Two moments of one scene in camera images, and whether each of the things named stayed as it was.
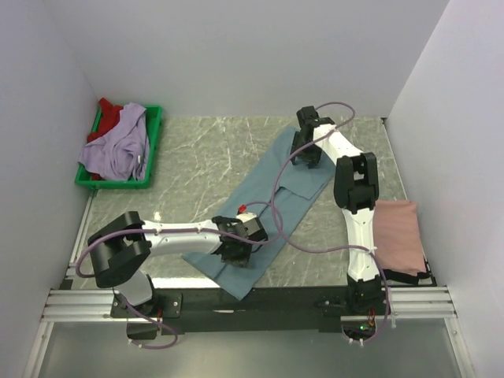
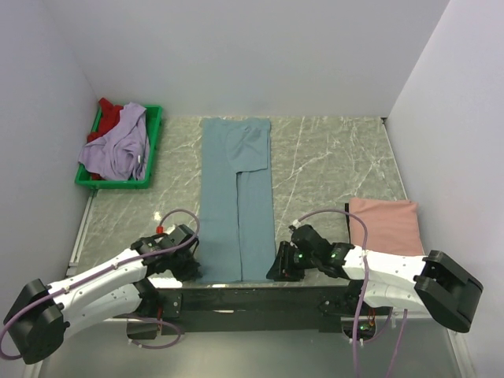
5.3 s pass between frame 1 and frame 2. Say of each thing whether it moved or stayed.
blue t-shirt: moved
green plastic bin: stayed
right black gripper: moved
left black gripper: moved
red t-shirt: stayed
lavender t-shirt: stayed
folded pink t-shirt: stayed
